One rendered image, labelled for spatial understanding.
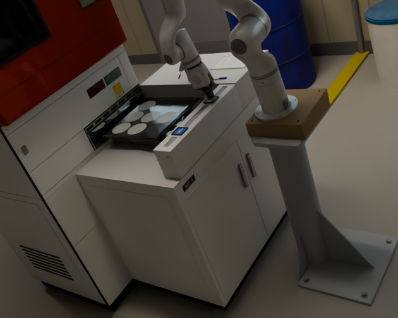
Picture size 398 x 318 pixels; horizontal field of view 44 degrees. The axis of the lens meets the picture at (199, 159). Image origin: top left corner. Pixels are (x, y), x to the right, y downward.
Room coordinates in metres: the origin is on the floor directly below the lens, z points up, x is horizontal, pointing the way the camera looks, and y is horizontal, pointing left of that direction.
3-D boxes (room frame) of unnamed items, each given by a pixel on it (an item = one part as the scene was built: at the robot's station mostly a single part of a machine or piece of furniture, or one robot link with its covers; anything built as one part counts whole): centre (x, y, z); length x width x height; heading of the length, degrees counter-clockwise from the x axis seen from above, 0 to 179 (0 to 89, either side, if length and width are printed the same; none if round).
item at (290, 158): (1.80, -0.46, 0.41); 0.51 x 0.44 x 0.82; 44
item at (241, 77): (2.47, -0.19, 0.89); 0.62 x 0.35 x 0.14; 46
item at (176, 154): (1.97, -0.06, 0.89); 0.55 x 0.09 x 0.14; 136
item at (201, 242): (2.25, 0.02, 0.41); 0.96 x 0.64 x 0.82; 136
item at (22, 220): (2.53, 0.69, 0.41); 0.82 x 0.70 x 0.82; 136
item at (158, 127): (2.27, 0.15, 0.90); 0.34 x 0.34 x 0.01; 46
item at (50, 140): (2.29, 0.45, 1.02); 0.81 x 0.03 x 0.40; 136
